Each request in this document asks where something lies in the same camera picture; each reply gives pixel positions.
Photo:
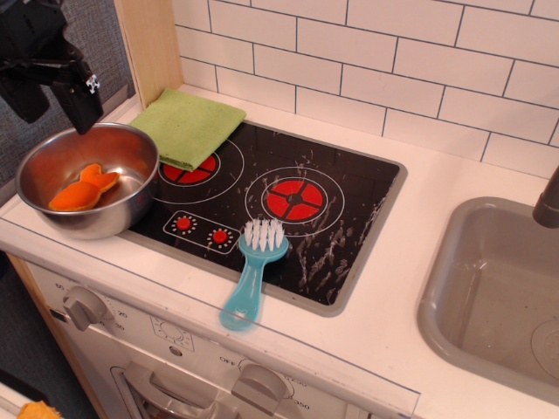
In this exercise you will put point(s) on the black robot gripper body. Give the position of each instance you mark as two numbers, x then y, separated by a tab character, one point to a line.
33	44

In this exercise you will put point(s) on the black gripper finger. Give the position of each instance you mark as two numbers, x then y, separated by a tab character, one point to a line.
77	92
26	99

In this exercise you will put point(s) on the orange plush toy fish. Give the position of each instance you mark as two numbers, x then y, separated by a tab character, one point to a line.
85	193

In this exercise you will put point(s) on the stainless steel pan bowl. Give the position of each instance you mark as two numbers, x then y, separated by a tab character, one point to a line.
58	161

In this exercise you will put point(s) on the green folded cloth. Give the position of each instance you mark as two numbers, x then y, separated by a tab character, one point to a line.
187	129

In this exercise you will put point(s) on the grey left oven knob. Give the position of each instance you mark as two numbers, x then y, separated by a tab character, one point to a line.
84	307

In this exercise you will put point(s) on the grey oven knob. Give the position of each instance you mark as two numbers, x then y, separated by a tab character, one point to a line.
84	307
260	387

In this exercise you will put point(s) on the blue dish brush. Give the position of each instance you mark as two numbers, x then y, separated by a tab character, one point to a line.
263	242

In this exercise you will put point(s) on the black toy stovetop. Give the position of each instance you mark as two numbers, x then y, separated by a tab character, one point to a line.
331	201

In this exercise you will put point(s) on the orange object bottom left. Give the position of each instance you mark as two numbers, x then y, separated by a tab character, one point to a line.
38	410

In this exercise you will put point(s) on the grey right oven knob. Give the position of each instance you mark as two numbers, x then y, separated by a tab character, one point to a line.
260	387

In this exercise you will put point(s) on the grey plastic sink basin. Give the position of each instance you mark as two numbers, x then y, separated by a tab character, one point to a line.
490	305

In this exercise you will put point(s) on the grey faucet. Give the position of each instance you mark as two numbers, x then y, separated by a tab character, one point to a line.
546	210

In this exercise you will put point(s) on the grey oven door handle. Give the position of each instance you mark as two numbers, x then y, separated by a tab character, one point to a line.
181	396

